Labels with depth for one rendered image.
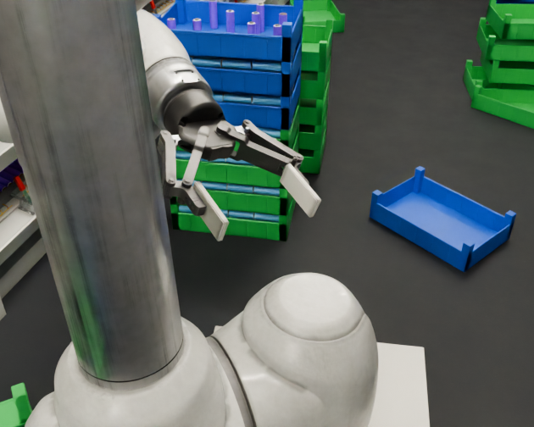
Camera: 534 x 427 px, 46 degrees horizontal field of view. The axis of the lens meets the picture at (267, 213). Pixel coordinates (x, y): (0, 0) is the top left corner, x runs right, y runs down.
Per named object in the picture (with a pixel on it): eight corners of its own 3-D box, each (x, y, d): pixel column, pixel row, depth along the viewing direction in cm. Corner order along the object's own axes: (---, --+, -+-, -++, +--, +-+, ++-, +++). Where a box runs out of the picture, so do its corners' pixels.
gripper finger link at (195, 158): (212, 128, 80) (201, 124, 80) (192, 181, 71) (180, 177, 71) (204, 152, 82) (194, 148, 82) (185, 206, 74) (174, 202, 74)
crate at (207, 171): (298, 147, 167) (299, 120, 162) (287, 189, 151) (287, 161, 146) (189, 138, 171) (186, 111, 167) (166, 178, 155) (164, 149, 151)
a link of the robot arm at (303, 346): (396, 443, 78) (422, 320, 64) (263, 507, 71) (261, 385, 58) (329, 351, 89) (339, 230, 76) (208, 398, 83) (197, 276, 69)
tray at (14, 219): (126, 141, 180) (133, 102, 172) (-11, 276, 134) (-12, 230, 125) (63, 113, 182) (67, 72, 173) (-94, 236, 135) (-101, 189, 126)
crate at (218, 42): (303, 29, 148) (303, -5, 144) (290, 63, 132) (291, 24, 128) (179, 22, 153) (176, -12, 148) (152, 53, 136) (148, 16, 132)
